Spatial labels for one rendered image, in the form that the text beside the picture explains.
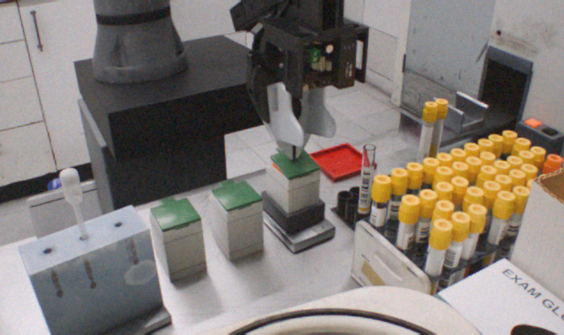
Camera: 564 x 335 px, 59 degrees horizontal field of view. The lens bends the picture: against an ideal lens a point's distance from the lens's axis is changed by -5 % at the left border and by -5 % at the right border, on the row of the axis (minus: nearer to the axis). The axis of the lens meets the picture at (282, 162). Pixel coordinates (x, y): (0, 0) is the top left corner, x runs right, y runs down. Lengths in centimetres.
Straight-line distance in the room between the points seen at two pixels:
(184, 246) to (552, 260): 32
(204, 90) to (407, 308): 48
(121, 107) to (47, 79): 146
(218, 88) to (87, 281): 39
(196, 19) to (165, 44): 211
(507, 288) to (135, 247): 30
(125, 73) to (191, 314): 42
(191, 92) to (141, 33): 13
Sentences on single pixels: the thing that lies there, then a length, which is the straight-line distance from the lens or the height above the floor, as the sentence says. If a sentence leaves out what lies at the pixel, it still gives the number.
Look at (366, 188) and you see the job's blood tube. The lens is 55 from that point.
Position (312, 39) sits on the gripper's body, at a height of 111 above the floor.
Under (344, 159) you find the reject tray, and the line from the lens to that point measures 71.
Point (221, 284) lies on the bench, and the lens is 52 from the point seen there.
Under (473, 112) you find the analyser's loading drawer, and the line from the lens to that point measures 77.
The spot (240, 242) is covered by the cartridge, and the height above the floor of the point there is 90.
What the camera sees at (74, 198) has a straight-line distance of 41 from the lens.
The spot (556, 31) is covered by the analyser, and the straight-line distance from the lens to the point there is 75.
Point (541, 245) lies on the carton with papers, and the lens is 45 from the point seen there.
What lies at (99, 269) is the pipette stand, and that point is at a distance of 44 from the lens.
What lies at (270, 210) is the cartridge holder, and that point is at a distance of 57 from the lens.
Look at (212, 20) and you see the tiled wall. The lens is 295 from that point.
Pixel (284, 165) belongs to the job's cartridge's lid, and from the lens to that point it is 53.
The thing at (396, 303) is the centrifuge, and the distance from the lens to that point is 35.
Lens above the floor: 124
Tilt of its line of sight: 31 degrees down
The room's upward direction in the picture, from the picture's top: straight up
